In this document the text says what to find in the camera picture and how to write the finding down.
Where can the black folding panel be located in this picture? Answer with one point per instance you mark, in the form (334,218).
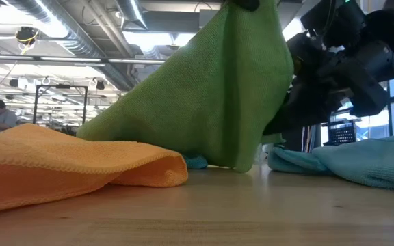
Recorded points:
(298,141)

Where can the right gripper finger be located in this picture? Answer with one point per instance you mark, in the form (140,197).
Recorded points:
(303,114)
(318,90)

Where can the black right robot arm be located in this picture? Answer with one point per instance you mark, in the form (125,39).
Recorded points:
(347,17)

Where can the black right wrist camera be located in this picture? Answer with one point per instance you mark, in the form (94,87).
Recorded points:
(304,49)

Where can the green microfiber towel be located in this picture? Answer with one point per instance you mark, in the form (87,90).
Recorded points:
(210,95)

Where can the person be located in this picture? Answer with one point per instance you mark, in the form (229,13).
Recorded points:
(2,118)

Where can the orange microfiber towel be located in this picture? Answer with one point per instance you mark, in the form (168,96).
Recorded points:
(63,164)

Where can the black metal gantry frame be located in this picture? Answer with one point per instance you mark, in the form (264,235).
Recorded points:
(60,86)

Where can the black plastic crate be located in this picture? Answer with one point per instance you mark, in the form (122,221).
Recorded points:
(342,136)

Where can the long ceiling light bar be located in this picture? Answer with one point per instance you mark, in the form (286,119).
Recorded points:
(80,59)

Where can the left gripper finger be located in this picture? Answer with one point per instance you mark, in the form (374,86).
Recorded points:
(246,4)

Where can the teal microfiber towel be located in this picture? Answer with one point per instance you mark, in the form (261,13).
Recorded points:
(196,162)

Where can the light blue microfiber towel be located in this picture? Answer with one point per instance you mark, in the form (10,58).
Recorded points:
(371,160)

